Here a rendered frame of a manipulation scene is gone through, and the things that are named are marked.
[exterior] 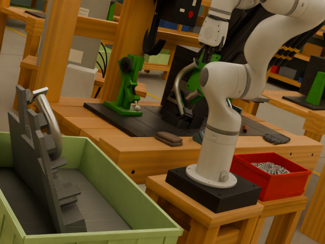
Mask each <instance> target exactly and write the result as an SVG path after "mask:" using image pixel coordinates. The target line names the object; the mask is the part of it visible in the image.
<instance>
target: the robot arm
mask: <svg viewBox="0 0 325 244"><path fill-rule="evenodd" d="M259 3H260V4H261V5H262V6H263V8H265V9H266V10H267V11H269V12H271V13H274V14H276V15H273V16H271V17H268V18H266V19H264V20H263V21H261V22H260V23H259V24H258V25H257V26H256V28H255V29H254V30H253V32H252V33H251V35H250V36H249V38H248V39H247V41H246V43H245V46H244V56H245V59H246V61H247V64H245V65H243V64H236V63H229V62H222V61H214V62H210V60H211V57H212V54H214V53H215V52H216V51H221V50H222V47H223V46H224V43H225V40H226V36H227V31H228V20H227V19H230V17H231V14H232V10H233V8H238V9H242V10H247V9H250V8H252V7H254V6H256V5H257V4H259ZM208 14H210V15H209V16H207V17H206V18H205V20H204V22H203V25H202V27H201V30H200V33H199V36H198V41H199V44H200V45H201V46H202V47H203V52H204V53H203V57H202V60H201V62H202V63H205V64H207V65H205V66H204V68H203V69H202V71H201V73H200V76H199V84H200V88H201V90H202V92H203V94H204V96H205V98H206V100H207V104H208V118H207V124H206V128H205V132H204V137H203V141H202V145H201V150H200V153H199V158H198V162H197V164H193V165H189V166H187V168H186V174H187V176H188V177H190V178H191V179H192V180H194V181H196V182H198V183H200V184H203V185H206V186H210V187H215V188H231V187H234V186H235V185H236V183H237V179H236V177H235V176H234V175H233V174H232V173H230V172H229V171H230V167H231V163H232V160H233V156H234V152H235V148H236V143H237V139H238V135H239V131H240V127H241V121H242V119H241V115H240V114H239V113H238V112H237V111H235V110H234V109H232V108H230V107H229V106H227V104H226V98H235V99H244V100H250V99H254V98H257V97H258V96H260V95H261V94H262V92H263V91H264V89H265V86H266V72H267V67H268V64H269V62H270V60H271V59H272V57H273V56H274V55H275V54H276V53H277V51H278V50H279V49H280V48H281V46H282V45H283V44H284V43H285V42H287V41H288V40H290V39H291V38H293V37H295V36H297V35H300V34H302V33H304V32H307V31H309V30H311V29H313V28H315V27H317V26H318V25H319V24H321V23H322V22H323V21H324V20H325V0H212V1H211V4H210V8H209V10H208Z"/></svg>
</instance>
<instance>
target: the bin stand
mask: <svg viewBox="0 0 325 244"><path fill-rule="evenodd" d="M308 199H309V198H308V197H306V196H304V195H301V196H295V197H289V198H282V199H276V200H270V201H264V202H261V201H260V200H258V201H257V202H258V203H260V204H262V205H264V208H263V211H262V214H261V215H259V217H258V220H257V223H256V226H255V229H254V231H253V234H252V237H251V240H250V243H249V244H257V242H258V239H259V236H260V234H261V231H262V228H263V225H264V222H265V219H266V217H270V216H275V215H280V214H285V216H284V219H283V222H282V225H281V228H280V231H279V233H278V236H277V238H276V241H275V244H290V243H291V240H292V237H293V235H294V232H295V229H296V227H297V224H298V221H299V219H300V216H301V213H302V211H303V210H305V208H306V205H307V202H308Z"/></svg>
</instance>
